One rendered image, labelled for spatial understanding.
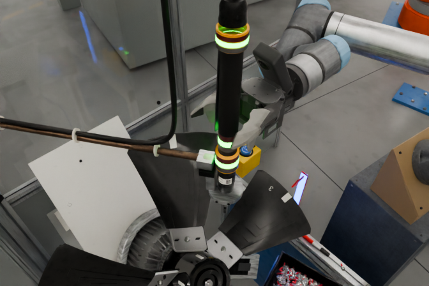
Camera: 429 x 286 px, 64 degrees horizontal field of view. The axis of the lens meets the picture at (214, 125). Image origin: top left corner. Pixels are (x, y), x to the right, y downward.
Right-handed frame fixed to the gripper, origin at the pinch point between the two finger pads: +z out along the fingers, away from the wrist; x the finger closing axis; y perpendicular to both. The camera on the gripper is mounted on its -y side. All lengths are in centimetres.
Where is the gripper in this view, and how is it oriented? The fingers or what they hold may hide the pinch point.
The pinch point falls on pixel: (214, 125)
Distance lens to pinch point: 53.6
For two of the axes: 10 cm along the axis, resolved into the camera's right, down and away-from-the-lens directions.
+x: -6.8, -5.2, 5.2
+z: -7.3, 4.9, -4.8
